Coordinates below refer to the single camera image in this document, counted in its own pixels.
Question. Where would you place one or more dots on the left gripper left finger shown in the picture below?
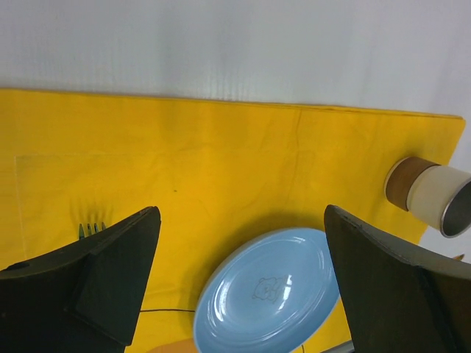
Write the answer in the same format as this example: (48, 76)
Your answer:
(83, 297)

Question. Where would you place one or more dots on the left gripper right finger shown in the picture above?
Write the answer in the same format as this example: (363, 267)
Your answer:
(397, 296)

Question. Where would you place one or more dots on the blue metal fork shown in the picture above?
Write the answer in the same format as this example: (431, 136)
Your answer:
(87, 230)

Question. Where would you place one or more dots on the metal cup with paper sleeve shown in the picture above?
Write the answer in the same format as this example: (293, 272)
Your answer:
(438, 195)

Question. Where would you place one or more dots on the blue plastic plate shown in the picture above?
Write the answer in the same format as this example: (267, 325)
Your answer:
(270, 295)

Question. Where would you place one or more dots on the yellow Pikachu placemat cloth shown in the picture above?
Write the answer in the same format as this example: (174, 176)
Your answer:
(220, 172)

